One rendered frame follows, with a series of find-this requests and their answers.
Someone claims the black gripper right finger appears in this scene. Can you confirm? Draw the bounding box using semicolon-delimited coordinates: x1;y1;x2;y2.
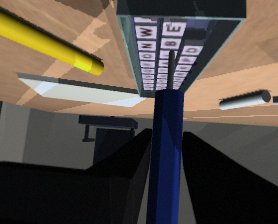
182;131;278;224

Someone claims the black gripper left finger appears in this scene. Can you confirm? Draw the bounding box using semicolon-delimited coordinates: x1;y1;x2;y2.
0;128;152;224

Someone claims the dark grey keyboard with keys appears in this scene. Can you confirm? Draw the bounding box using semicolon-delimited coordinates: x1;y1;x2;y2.
115;0;248;99

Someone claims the blue stylus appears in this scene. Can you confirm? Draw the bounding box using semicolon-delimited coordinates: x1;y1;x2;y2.
146;50;184;224

